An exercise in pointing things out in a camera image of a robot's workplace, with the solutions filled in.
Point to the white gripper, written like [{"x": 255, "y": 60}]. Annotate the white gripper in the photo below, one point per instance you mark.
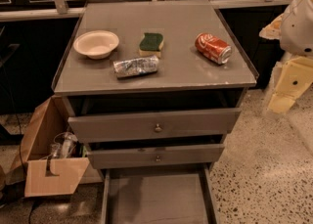
[{"x": 297, "y": 33}]

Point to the green yellow sponge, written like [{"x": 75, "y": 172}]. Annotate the green yellow sponge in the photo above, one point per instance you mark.
[{"x": 151, "y": 44}]

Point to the grey top drawer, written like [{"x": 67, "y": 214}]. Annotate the grey top drawer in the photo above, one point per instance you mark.
[{"x": 153, "y": 125}]

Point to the grey drawer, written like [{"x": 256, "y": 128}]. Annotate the grey drawer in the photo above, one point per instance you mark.
[
  {"x": 153, "y": 125},
  {"x": 155, "y": 156},
  {"x": 174, "y": 194}
]

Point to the grey drawer cabinet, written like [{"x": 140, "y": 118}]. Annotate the grey drawer cabinet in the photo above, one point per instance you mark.
[{"x": 185, "y": 80}]

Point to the grey bottom drawer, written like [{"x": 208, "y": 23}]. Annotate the grey bottom drawer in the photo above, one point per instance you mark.
[{"x": 174, "y": 194}]

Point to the grey middle drawer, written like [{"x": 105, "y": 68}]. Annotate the grey middle drawer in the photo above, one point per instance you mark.
[{"x": 155, "y": 156}]

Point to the red cola can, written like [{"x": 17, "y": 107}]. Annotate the red cola can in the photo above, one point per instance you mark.
[{"x": 213, "y": 48}]

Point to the silver blue crushed can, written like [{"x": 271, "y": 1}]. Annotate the silver blue crushed can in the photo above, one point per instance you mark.
[{"x": 136, "y": 67}]

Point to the white paper bowl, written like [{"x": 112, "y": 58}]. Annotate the white paper bowl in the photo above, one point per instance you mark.
[{"x": 97, "y": 44}]

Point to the clear plastic bottles in box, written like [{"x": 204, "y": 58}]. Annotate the clear plastic bottles in box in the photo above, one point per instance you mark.
[{"x": 63, "y": 145}]

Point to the brown cardboard box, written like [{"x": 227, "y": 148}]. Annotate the brown cardboard box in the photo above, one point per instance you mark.
[{"x": 33, "y": 163}]

